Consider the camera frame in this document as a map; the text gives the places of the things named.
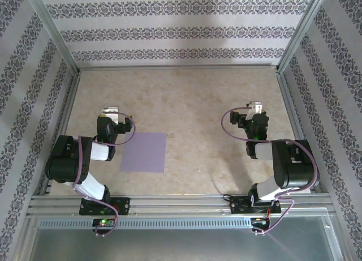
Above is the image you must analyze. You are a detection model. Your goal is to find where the long aluminium table rail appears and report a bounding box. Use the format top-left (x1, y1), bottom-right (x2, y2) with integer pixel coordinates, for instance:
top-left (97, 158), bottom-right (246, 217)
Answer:
top-left (76, 63), bottom-right (281, 74)

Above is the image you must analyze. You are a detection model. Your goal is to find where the short aluminium table rail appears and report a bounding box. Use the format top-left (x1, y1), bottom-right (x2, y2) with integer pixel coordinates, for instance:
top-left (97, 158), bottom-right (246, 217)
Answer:
top-left (277, 70), bottom-right (323, 195)
top-left (38, 70), bottom-right (83, 196)

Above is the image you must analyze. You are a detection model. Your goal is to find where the circuit board with green light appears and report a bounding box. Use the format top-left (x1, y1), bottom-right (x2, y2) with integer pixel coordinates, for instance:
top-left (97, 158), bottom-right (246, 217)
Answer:
top-left (93, 218), bottom-right (115, 228)

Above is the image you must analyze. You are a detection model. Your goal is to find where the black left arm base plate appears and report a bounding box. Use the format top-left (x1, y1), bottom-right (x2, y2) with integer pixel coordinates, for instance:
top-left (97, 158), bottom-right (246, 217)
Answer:
top-left (79, 197), bottom-right (131, 216)

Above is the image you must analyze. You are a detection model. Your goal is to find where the grey slotted cable duct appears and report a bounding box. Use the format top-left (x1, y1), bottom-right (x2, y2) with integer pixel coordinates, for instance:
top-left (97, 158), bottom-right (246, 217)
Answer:
top-left (38, 219), bottom-right (252, 230)

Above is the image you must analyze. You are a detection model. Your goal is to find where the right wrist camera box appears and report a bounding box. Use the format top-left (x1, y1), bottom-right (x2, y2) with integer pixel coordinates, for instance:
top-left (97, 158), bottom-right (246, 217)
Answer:
top-left (245, 101), bottom-right (264, 121)

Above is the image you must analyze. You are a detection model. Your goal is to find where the grey metal sheet panel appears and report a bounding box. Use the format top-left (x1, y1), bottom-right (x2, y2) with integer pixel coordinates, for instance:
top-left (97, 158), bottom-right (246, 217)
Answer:
top-left (16, 215), bottom-right (346, 261)

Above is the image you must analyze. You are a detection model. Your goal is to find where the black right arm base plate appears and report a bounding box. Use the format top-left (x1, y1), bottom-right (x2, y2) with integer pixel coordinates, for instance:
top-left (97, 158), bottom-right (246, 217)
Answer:
top-left (230, 195), bottom-right (281, 216)

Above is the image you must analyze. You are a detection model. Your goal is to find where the aluminium frame post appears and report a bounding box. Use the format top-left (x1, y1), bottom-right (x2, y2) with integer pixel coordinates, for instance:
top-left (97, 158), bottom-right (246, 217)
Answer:
top-left (24, 0), bottom-right (81, 75)
top-left (277, 0), bottom-right (334, 74)

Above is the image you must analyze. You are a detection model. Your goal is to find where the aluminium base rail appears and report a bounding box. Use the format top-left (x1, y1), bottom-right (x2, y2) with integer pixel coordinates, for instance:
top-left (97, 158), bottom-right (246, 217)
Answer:
top-left (27, 194), bottom-right (336, 216)

